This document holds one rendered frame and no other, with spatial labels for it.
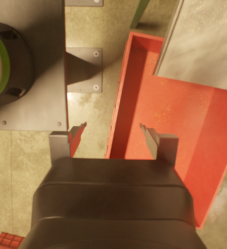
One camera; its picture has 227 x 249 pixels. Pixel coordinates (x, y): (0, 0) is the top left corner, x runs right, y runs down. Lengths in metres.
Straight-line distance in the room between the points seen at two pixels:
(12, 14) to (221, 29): 0.40
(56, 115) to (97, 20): 1.01
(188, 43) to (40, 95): 0.32
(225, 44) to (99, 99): 0.96
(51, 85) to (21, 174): 1.36
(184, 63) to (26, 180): 1.50
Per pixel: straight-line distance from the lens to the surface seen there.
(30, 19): 0.38
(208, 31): 0.44
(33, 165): 1.58
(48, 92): 0.36
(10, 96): 0.36
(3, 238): 2.11
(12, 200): 1.87
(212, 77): 0.49
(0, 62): 0.29
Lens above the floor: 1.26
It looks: 74 degrees down
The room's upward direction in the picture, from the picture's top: 179 degrees clockwise
